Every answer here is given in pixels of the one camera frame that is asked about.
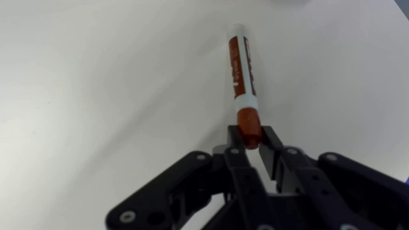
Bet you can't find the red-brown Expo marker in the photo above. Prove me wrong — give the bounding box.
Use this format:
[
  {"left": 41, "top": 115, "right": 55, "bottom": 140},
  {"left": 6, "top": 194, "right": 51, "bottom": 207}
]
[{"left": 226, "top": 23, "right": 263, "bottom": 151}]

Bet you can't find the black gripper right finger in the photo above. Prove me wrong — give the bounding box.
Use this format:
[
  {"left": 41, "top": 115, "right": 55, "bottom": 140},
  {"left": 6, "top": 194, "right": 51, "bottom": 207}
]
[{"left": 259, "top": 125, "right": 409, "bottom": 230}]

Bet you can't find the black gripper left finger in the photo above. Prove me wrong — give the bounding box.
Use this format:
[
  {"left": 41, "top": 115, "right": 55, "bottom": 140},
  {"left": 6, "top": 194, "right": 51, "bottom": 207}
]
[{"left": 105, "top": 124, "right": 273, "bottom": 230}]

